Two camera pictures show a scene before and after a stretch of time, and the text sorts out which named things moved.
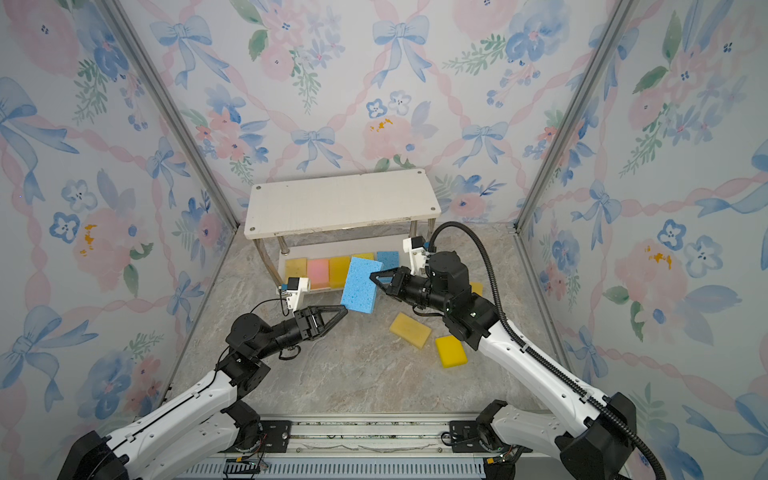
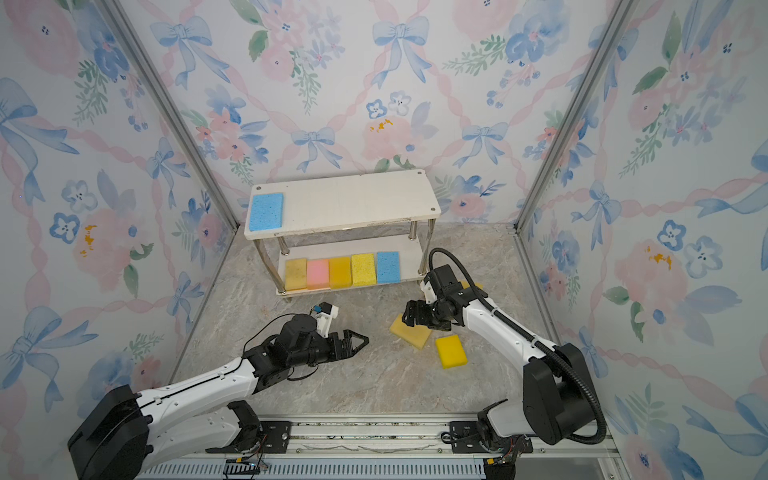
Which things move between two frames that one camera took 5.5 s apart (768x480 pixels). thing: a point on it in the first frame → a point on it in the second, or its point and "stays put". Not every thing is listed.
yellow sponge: [410, 330] stays put
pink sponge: [318, 273] stays put
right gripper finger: [397, 292] → [440, 325]
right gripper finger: [395, 273] → [410, 313]
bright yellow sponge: [451, 351] stays put
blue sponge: [359, 290] → [266, 212]
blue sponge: [390, 261] stays put
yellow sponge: [338, 271] stays put
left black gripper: [301, 322] → [337, 353]
